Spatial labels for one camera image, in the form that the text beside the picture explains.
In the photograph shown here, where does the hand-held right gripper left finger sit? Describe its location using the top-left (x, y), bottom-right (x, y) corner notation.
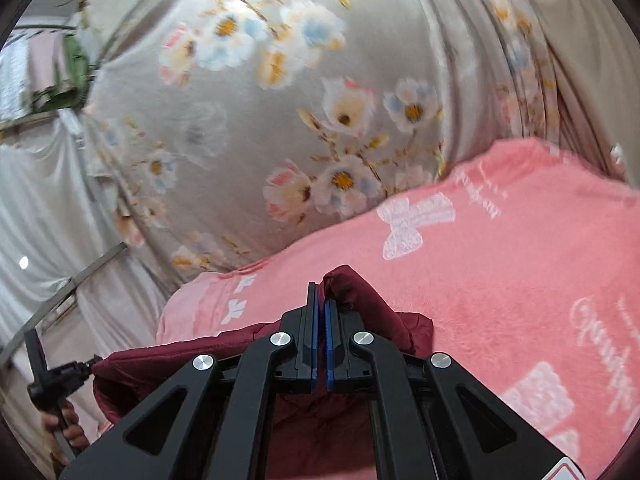
top-left (62, 281), bottom-right (319, 480)

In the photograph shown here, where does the hanging white cloth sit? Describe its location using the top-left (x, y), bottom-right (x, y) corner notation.
top-left (0, 35), bottom-right (33, 121)

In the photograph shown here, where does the grey floral sheet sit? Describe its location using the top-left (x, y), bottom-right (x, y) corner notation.
top-left (77, 0), bottom-right (628, 277)

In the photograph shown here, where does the white satin curtain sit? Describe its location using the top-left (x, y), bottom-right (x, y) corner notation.
top-left (0, 110), bottom-right (173, 466)

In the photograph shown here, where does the beige curtain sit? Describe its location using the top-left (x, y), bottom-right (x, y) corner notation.
top-left (515, 0), bottom-right (640, 183)

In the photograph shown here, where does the maroon puffer jacket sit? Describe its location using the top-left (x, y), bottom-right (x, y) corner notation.
top-left (91, 265), bottom-right (434, 480)

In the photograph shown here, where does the hanging pink cloth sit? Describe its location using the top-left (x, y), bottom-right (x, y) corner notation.
top-left (27, 30), bottom-right (71, 111)

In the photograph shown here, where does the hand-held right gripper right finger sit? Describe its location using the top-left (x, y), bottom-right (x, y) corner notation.
top-left (324, 299), bottom-right (588, 480)

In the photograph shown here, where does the curved metal rod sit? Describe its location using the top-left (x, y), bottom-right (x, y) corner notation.
top-left (0, 241), bottom-right (129, 358)

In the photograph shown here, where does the pink printed blanket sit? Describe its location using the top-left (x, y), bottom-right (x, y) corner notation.
top-left (155, 137), bottom-right (640, 480)

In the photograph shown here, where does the hanging green cloth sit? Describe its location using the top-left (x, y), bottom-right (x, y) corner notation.
top-left (55, 32), bottom-right (98, 111)

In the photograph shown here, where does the person's left hand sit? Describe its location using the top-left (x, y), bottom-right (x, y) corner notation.
top-left (40, 399), bottom-right (92, 465)

